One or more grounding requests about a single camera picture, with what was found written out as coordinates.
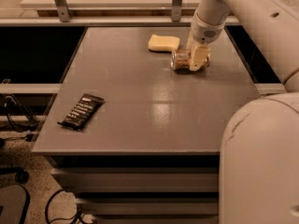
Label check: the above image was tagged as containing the black rxbar chocolate bar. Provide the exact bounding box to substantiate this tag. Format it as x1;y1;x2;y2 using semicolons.
58;93;105;131

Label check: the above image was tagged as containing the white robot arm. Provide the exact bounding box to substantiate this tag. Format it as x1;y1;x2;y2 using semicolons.
192;0;299;224

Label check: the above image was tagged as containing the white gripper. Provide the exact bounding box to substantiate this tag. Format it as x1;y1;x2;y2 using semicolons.
186;14;224;71

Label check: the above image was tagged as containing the black chair base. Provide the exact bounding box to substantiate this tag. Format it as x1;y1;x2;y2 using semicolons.
0;167;30;224

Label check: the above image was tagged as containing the grey drawer cabinet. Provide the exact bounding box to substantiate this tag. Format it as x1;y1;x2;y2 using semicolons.
46;155;221;224

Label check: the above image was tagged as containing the black floor cable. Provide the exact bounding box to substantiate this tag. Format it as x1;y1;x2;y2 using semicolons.
45;189;85;224

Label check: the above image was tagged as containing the left metal bracket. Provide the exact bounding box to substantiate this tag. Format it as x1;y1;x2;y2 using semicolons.
54;0;71;22

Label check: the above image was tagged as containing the black cables left side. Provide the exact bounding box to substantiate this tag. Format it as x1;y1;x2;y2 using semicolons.
0;93;40;142

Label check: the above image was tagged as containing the yellow sponge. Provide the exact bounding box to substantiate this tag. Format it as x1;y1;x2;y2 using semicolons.
148;35;180;52

